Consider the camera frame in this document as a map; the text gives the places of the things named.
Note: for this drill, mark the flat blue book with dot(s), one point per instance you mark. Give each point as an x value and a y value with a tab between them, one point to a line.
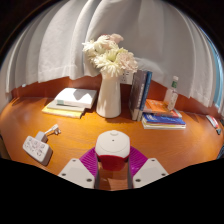
163	120

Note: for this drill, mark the white curtain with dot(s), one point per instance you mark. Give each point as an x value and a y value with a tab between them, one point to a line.
160	40

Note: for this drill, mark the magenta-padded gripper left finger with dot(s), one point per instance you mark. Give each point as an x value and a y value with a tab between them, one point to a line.
78	173

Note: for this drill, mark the flat orange book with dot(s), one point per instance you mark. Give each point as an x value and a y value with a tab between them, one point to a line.
156	107

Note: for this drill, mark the flat red booklet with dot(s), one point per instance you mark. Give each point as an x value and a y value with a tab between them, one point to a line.
212	121

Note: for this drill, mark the window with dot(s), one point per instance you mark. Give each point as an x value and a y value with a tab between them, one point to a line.
218	80

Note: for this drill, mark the clear plastic bottle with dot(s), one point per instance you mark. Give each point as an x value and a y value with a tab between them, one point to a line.
171	95

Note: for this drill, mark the white wall socket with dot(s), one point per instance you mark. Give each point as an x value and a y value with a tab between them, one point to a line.
126	77

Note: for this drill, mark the white ceramic vase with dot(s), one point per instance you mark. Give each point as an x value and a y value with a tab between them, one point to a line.
108	100

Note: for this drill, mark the red and white charger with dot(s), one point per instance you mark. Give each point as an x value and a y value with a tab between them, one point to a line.
112	148

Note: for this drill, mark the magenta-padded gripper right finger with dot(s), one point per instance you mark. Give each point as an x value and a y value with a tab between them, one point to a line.
150	171

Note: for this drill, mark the upright blue book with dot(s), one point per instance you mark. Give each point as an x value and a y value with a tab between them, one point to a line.
145	91

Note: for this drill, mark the white flower bouquet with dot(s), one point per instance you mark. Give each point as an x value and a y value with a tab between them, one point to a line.
108	55

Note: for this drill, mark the thick white book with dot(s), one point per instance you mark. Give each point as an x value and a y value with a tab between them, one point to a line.
76	97

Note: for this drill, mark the white power strip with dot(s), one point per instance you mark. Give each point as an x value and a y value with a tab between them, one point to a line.
37	150

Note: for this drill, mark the upright dark grey book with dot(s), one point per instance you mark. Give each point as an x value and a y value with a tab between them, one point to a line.
136	93

